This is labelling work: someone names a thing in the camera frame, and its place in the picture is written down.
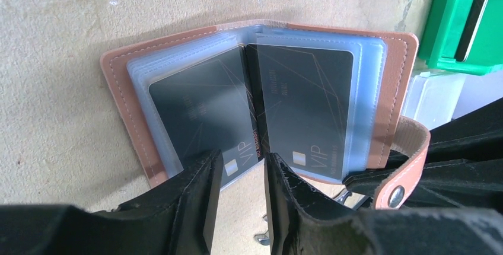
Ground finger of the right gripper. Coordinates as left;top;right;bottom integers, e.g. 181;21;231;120
345;159;502;213
387;98;503;168

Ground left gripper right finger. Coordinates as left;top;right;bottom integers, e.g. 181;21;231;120
265;153;502;254

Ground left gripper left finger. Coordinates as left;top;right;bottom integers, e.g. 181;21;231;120
1;150;223;254

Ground brown leather card holder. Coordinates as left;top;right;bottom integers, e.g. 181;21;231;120
100;20;430;209

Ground white card in bin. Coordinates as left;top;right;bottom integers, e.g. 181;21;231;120
455;0;488;62

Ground right black credit card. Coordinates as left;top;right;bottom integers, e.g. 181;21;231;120
246;44;354;181

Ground silver open-end wrench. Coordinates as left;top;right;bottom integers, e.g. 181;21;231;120
254;188;353;246

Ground clear plastic screw box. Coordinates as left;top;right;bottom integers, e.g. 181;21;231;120
401;71;466;130

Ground green plastic bin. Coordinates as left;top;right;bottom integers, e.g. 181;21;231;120
418;0;502;75

